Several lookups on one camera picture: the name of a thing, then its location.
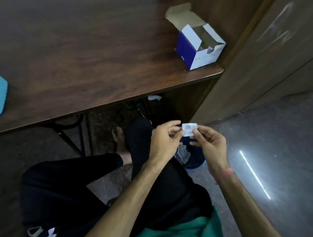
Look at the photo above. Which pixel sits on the person's left hand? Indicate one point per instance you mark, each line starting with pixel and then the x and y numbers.
pixel 161 144

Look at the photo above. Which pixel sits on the person's right hand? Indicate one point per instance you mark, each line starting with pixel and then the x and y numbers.
pixel 214 149

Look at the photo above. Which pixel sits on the person's left thumb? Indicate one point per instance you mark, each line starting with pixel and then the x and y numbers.
pixel 179 137

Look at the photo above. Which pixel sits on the person's right thumb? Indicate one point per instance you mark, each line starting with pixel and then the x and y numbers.
pixel 197 133

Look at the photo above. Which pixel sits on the small white packet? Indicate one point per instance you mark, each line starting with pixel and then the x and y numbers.
pixel 188 129

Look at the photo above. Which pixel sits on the person's left forearm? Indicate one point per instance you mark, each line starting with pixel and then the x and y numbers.
pixel 132 197

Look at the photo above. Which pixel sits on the person's right forearm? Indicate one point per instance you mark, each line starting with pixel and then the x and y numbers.
pixel 244 207

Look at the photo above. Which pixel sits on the crumpled paper scraps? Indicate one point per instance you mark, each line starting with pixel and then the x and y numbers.
pixel 184 153

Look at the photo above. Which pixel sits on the blue waste bin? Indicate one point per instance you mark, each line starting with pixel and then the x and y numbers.
pixel 195 156

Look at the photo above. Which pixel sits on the white paper scrap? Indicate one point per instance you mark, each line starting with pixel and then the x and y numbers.
pixel 154 98

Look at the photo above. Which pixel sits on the pink wristband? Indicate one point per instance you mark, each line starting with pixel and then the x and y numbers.
pixel 225 173

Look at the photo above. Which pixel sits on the person's bare foot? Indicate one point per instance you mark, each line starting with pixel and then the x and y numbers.
pixel 121 146

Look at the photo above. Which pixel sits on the open blue white cardboard box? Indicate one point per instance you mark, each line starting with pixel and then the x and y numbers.
pixel 195 46

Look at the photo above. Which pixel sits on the green shirt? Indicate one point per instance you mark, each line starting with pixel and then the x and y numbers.
pixel 185 227

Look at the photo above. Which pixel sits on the brown wooden cabinet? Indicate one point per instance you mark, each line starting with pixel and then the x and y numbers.
pixel 259 63

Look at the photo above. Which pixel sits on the black trousers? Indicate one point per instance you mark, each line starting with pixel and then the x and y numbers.
pixel 68 185

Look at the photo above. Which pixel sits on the teal cloth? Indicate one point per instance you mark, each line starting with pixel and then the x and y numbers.
pixel 3 95

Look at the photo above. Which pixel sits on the black metal stool frame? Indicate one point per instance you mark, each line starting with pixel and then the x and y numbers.
pixel 66 136

